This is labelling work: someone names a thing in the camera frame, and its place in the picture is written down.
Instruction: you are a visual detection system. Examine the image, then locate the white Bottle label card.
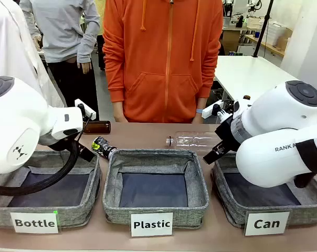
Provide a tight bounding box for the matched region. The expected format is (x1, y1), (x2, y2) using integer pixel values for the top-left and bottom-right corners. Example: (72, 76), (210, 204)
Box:
(10, 212), (60, 235)

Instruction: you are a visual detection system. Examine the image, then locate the white background table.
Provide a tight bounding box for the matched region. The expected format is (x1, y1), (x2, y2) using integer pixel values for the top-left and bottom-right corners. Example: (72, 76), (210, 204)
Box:
(214, 55), (301, 106)

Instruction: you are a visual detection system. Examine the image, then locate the grey fabric basket labelled Bottle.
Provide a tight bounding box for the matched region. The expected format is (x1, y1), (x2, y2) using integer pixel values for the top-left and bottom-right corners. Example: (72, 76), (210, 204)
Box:
(0, 150), (102, 228)

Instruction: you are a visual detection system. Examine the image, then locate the person in orange hoodie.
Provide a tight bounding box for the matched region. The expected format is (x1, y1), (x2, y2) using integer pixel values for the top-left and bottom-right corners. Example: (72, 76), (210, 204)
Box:
(102, 0), (225, 124)

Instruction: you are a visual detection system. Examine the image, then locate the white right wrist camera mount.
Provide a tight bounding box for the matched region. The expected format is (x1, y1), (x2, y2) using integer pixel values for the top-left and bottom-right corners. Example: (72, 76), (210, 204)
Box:
(202, 100), (236, 119)

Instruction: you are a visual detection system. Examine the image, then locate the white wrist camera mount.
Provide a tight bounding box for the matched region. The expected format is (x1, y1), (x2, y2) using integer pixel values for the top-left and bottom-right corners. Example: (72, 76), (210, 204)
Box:
(202, 100), (236, 119)
(74, 99), (97, 120)

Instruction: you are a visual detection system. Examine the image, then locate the person in white coat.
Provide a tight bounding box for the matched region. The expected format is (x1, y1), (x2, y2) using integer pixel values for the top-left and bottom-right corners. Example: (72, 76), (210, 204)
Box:
(0, 0), (65, 108)

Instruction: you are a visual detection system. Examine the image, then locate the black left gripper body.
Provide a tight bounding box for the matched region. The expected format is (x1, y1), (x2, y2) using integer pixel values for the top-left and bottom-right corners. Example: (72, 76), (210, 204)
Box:
(50, 130), (82, 152)

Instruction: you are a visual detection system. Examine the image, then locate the crushed black green can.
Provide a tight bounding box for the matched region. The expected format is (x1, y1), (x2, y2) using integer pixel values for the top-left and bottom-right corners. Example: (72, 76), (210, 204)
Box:
(92, 136), (119, 160)

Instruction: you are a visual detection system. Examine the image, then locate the clear ribbed plastic bottle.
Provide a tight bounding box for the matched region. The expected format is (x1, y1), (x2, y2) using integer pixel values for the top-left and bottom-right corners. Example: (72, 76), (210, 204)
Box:
(165, 131), (224, 154)

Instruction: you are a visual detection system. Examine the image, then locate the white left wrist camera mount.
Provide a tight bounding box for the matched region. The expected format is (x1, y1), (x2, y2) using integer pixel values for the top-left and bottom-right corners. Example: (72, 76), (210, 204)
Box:
(74, 99), (97, 120)

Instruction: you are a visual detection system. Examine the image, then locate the grey fabric basket labelled Plastic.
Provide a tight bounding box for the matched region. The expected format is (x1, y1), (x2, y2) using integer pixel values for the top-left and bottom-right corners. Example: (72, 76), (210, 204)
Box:
(102, 148), (210, 229)

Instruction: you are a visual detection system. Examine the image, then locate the brown cardboard box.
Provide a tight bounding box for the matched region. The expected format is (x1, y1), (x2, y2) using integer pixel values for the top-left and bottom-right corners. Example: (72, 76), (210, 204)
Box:
(277, 27), (293, 51)

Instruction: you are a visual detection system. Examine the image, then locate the brown glass bottle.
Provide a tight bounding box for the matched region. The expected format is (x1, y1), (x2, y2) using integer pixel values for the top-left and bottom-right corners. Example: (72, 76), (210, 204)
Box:
(82, 120), (112, 135)

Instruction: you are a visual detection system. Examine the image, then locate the wooden background desk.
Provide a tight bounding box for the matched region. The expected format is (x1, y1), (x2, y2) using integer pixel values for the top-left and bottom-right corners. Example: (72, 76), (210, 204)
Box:
(244, 34), (286, 57)

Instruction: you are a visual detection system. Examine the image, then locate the orange person's left forearm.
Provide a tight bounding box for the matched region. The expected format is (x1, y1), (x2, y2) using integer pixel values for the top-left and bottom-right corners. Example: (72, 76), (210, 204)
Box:
(197, 49), (222, 99)

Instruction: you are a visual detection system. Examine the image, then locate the black strap on right arm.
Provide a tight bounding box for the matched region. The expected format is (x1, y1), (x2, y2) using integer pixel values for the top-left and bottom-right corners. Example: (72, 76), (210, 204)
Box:
(295, 138), (317, 175)

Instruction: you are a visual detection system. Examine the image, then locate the white-coat person's hand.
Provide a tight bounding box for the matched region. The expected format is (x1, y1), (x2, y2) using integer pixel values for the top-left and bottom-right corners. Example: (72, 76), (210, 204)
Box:
(32, 33), (43, 51)

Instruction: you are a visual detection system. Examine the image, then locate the white Can label card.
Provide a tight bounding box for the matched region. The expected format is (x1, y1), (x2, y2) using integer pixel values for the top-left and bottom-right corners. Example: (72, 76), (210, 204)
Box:
(244, 211), (291, 237)

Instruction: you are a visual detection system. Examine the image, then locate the white Plastic label card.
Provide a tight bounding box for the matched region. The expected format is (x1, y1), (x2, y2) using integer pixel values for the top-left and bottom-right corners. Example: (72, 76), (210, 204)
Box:
(130, 213), (174, 238)

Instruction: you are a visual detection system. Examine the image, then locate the person in grey sweater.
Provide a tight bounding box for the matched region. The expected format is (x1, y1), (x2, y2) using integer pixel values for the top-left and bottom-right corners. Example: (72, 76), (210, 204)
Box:
(19, 0), (101, 114)

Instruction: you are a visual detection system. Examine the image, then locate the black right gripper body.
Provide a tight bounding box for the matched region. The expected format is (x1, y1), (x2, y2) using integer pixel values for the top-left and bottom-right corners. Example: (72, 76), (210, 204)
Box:
(215, 114), (244, 149)

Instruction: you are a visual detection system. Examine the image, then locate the grey fabric basket labelled Can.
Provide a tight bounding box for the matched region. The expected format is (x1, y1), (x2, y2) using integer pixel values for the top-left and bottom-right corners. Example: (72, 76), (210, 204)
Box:
(212, 153), (317, 228)

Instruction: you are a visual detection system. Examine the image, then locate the grey person's hand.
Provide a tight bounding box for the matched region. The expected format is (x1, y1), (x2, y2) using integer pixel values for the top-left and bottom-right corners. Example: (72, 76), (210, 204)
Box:
(80, 61), (93, 75)

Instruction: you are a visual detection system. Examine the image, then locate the orange person's right hand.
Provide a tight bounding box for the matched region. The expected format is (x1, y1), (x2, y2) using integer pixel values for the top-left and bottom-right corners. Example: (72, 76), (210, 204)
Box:
(112, 101), (128, 123)

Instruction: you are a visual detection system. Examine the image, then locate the black tripod pole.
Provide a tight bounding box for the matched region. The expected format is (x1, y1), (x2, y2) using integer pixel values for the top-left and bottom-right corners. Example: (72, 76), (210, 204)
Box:
(252, 0), (275, 58)

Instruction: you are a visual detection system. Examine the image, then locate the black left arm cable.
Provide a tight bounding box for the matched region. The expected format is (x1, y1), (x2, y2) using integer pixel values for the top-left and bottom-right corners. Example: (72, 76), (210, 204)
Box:
(0, 139), (81, 196)

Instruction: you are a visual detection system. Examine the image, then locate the orange person's left hand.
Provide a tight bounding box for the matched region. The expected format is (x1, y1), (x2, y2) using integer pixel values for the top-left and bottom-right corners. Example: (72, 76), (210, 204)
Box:
(192, 107), (205, 124)

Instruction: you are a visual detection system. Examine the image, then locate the orange person's right forearm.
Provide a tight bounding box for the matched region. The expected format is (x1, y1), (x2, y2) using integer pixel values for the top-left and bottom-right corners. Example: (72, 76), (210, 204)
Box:
(102, 49), (125, 103)

